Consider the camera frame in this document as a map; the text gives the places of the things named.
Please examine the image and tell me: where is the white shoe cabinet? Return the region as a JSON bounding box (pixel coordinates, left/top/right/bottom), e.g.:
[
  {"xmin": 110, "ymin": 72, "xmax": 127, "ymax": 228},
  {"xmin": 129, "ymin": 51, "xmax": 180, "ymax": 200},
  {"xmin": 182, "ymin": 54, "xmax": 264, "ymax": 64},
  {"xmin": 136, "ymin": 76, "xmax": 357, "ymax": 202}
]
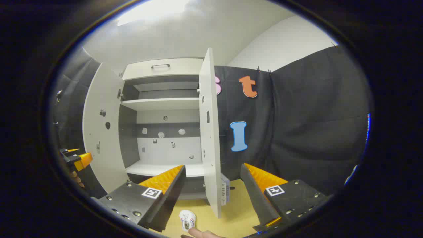
[{"xmin": 118, "ymin": 58, "xmax": 215, "ymax": 200}]

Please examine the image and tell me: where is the white canvas shoe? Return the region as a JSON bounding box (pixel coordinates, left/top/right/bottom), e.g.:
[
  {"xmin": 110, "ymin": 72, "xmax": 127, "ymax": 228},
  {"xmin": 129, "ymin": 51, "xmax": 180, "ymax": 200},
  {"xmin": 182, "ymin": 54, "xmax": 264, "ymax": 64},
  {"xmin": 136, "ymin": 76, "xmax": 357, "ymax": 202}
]
[{"xmin": 179, "ymin": 209, "xmax": 196, "ymax": 232}]

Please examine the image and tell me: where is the black backdrop cloth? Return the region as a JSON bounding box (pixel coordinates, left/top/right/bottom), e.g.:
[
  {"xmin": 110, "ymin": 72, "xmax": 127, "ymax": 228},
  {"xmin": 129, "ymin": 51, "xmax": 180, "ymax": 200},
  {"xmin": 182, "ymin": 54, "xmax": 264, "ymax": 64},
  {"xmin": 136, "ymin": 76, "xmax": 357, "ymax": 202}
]
[{"xmin": 51, "ymin": 45, "xmax": 370, "ymax": 199}]

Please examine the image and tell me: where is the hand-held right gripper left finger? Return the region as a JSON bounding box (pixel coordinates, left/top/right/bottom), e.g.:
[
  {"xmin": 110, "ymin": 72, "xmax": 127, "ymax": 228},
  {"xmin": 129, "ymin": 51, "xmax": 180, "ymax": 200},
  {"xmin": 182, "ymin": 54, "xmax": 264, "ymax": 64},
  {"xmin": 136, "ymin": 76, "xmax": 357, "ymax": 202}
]
[{"xmin": 90, "ymin": 164, "xmax": 186, "ymax": 232}]

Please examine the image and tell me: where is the white cabinet drawer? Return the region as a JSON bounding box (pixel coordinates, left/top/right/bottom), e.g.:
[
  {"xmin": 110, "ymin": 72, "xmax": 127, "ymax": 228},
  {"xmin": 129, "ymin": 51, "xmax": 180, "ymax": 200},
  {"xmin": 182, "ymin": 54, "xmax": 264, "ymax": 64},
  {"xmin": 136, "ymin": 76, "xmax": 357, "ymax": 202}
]
[{"xmin": 122, "ymin": 58, "xmax": 204, "ymax": 80}]

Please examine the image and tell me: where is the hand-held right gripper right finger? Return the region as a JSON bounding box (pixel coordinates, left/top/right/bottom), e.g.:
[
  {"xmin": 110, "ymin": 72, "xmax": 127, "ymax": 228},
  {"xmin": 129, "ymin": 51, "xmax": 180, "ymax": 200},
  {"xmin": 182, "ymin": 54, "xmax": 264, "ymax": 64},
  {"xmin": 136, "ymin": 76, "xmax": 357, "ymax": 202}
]
[{"xmin": 240, "ymin": 162, "xmax": 331, "ymax": 232}]

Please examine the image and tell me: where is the white cabinet door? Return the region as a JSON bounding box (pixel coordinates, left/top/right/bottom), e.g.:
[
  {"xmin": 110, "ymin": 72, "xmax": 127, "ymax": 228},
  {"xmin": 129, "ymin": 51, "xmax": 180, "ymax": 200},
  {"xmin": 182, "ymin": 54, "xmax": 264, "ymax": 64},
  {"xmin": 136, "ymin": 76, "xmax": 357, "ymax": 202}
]
[
  {"xmin": 82, "ymin": 63, "xmax": 137, "ymax": 194},
  {"xmin": 198, "ymin": 47, "xmax": 222, "ymax": 218}
]

